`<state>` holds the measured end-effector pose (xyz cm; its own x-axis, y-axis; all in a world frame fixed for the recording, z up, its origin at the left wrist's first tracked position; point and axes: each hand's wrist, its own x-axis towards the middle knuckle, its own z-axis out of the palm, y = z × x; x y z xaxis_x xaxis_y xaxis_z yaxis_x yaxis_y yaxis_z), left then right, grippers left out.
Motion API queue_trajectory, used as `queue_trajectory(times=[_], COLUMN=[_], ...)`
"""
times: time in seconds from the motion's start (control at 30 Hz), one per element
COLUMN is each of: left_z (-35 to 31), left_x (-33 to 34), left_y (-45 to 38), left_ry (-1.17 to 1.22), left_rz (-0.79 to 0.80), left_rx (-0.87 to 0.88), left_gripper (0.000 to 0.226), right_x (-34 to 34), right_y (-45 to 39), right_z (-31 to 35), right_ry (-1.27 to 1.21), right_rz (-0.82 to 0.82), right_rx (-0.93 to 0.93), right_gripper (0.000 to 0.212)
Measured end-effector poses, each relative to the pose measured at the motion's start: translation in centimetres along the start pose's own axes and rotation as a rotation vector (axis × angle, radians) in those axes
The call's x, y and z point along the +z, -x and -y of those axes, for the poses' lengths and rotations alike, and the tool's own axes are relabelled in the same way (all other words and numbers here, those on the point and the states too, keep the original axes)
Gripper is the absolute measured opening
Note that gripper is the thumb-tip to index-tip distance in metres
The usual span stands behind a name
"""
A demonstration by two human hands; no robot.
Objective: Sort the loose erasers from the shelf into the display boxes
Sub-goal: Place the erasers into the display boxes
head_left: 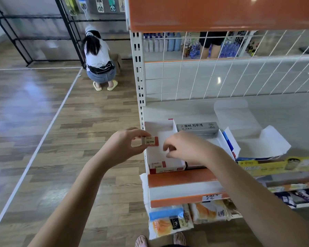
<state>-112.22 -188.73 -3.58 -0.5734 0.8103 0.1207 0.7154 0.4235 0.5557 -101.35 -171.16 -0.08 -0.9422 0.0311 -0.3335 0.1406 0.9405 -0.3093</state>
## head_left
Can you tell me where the large open white box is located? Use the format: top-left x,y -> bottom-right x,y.
214,99 -> 291,161

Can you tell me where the person's right foot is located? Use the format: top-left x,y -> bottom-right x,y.
173,232 -> 187,246

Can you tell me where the white price tag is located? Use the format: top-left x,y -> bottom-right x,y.
202,193 -> 223,203

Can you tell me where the white wire mesh panel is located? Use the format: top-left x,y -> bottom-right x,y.
143,30 -> 309,101

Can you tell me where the grey box lid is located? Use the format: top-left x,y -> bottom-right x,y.
176,122 -> 220,136

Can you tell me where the clear hanging packet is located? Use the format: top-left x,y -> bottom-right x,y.
78,0 -> 91,20

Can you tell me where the brown snack packet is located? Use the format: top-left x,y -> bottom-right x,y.
223,199 -> 243,219

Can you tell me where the person's left forearm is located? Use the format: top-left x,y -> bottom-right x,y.
28,151 -> 124,247

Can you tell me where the group of dark bottles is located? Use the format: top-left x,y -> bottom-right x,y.
246,42 -> 260,57

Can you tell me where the white blue display box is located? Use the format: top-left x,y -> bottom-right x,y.
186,126 -> 241,169

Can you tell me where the black metal rack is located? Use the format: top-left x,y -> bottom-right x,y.
0,0 -> 130,67

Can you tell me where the brown cardboard box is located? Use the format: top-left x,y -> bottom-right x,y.
109,54 -> 123,75

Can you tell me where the yellow green hanging packet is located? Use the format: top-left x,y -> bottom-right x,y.
64,0 -> 80,16

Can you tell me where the small white red eraser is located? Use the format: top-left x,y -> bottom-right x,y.
141,136 -> 159,147

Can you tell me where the person's left foot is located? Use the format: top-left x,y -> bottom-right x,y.
135,235 -> 149,247

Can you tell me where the row of white blue bottles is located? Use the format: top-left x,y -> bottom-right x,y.
143,32 -> 182,52

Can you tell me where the yellow shelf label strip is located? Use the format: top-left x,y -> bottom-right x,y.
238,156 -> 309,177

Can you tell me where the row of dark packets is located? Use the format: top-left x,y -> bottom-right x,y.
274,187 -> 309,209

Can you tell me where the person's right forearm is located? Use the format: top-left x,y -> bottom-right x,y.
205,148 -> 309,247

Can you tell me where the orange bread packet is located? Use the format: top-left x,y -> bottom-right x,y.
189,199 -> 233,225
148,204 -> 194,240

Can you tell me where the group of blue bottles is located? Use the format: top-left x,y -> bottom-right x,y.
189,40 -> 240,59

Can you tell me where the white orange shelf unit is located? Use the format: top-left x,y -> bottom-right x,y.
125,0 -> 309,225

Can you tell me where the person's foot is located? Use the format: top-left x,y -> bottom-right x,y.
173,232 -> 187,246
135,235 -> 149,247

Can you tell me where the person's left hand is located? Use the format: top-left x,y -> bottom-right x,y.
102,127 -> 151,169

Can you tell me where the person's right hand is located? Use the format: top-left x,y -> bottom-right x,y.
163,131 -> 222,168

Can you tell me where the white red display box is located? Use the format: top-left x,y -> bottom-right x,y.
144,119 -> 187,175

